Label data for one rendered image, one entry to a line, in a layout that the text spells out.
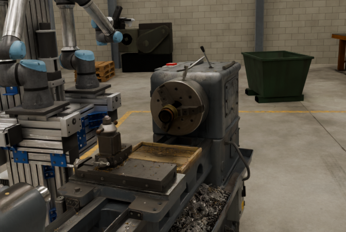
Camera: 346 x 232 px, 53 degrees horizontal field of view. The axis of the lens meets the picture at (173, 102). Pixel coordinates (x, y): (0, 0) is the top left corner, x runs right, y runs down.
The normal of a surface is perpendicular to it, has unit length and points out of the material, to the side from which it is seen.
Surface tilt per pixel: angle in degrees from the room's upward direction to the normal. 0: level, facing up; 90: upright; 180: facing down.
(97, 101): 90
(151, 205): 0
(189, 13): 90
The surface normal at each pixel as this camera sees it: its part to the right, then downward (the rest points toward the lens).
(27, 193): 0.53, -0.74
